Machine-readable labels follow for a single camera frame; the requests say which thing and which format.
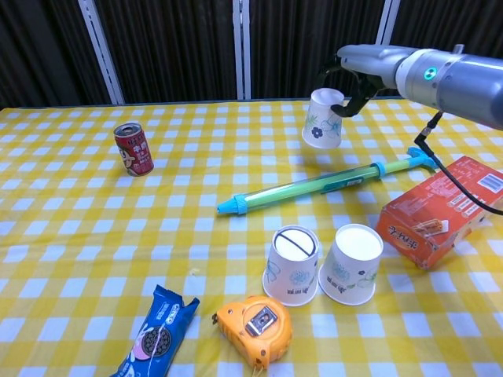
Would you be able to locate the black pleated curtain panel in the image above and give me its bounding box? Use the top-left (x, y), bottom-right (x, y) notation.
top-left (94, 0), bottom-right (240, 104)
top-left (379, 0), bottom-right (503, 97)
top-left (249, 0), bottom-right (380, 100)
top-left (0, 0), bottom-right (115, 109)

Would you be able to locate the orange cardboard box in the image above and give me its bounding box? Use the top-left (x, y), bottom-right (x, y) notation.
top-left (374, 155), bottom-right (503, 270)

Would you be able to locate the paper cup with black line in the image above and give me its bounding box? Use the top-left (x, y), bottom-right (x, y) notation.
top-left (262, 225), bottom-right (320, 308)

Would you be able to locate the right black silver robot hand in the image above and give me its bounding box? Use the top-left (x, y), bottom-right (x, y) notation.
top-left (317, 43), bottom-right (406, 119)

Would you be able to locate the paper cup with green flowers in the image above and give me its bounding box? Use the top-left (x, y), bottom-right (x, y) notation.
top-left (318, 223), bottom-right (384, 306)

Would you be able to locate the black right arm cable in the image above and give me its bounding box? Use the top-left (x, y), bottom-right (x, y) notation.
top-left (414, 111), bottom-right (503, 216)

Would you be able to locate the blue cookie packet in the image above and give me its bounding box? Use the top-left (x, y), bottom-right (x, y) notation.
top-left (109, 284), bottom-right (200, 377)

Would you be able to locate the green blue water squirter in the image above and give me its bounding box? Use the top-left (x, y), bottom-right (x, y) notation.
top-left (217, 147), bottom-right (442, 216)

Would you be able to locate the orange tape measure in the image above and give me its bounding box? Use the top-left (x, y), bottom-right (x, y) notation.
top-left (211, 295), bottom-right (294, 371)

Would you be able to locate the yellow white checkered tablecloth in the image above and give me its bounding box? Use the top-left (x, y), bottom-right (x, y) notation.
top-left (0, 93), bottom-right (503, 377)

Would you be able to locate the white partition post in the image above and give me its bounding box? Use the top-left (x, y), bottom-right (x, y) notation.
top-left (363, 0), bottom-right (400, 97)
top-left (232, 0), bottom-right (252, 101)
top-left (77, 0), bottom-right (126, 105)

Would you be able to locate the paper cup with blue flowers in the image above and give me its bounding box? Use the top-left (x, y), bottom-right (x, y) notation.
top-left (301, 88), bottom-right (345, 149)

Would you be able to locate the red drink can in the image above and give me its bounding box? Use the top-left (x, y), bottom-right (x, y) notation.
top-left (113, 122), bottom-right (155, 177)

